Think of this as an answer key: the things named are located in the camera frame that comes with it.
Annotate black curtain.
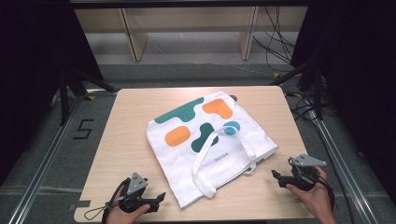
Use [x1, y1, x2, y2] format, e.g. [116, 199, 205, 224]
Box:
[0, 0, 105, 185]
[290, 0, 396, 197]

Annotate thin black cable loop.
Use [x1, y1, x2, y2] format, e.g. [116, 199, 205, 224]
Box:
[83, 203, 110, 221]

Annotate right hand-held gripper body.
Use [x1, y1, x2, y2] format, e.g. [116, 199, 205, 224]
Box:
[288, 154, 328, 192]

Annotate grey tape strip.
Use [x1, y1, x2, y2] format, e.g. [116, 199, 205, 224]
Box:
[67, 200, 92, 213]

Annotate person's left hand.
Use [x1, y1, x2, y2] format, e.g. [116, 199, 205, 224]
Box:
[105, 186, 151, 224]

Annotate white tote bag coloured blobs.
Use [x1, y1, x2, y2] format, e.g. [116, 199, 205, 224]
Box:
[146, 91, 279, 209]

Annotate bundle of black floor cables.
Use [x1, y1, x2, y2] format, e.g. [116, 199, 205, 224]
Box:
[251, 6, 297, 73]

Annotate light wooden shelf unit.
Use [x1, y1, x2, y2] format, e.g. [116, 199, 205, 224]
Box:
[74, 6, 309, 63]

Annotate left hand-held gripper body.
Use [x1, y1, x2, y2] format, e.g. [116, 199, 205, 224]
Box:
[119, 172, 157, 215]

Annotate black cables by stand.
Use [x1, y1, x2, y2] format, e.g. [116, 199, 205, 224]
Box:
[284, 91, 319, 121]

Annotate person's right hand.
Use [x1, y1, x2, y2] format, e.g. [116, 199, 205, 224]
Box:
[285, 165, 338, 224]

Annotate black metal stand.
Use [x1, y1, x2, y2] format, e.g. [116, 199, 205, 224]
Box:
[58, 65, 117, 126]
[270, 59, 325, 121]

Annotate aluminium floor rail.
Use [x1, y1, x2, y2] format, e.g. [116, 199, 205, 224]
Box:
[311, 117, 380, 224]
[6, 89, 118, 224]

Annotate black wrist strap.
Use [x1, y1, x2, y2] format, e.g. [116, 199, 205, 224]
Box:
[102, 176, 133, 224]
[317, 177, 336, 213]

